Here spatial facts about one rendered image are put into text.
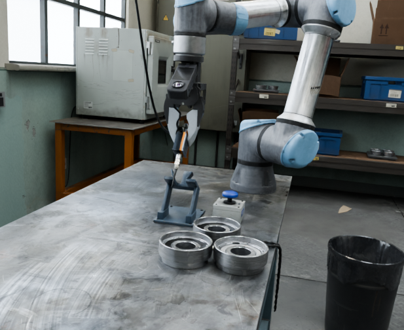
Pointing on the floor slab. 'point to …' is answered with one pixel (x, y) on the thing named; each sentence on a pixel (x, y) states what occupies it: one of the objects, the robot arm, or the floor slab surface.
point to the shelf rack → (385, 52)
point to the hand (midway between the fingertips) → (182, 141)
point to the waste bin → (361, 282)
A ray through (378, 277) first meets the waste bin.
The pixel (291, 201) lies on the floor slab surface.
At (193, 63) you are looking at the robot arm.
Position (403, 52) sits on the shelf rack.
